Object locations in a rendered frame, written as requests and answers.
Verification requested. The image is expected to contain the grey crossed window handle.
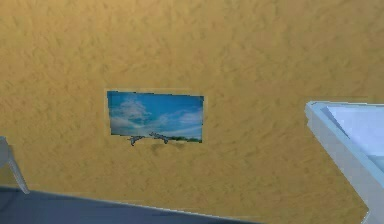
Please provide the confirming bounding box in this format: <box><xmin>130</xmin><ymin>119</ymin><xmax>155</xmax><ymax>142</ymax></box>
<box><xmin>127</xmin><ymin>131</ymin><xmax>170</xmax><ymax>147</ymax></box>

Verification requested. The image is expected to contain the blue sky window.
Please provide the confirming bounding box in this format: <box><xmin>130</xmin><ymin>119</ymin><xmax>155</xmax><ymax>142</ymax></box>
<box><xmin>106</xmin><ymin>90</ymin><xmax>205</xmax><ymax>144</ymax></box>

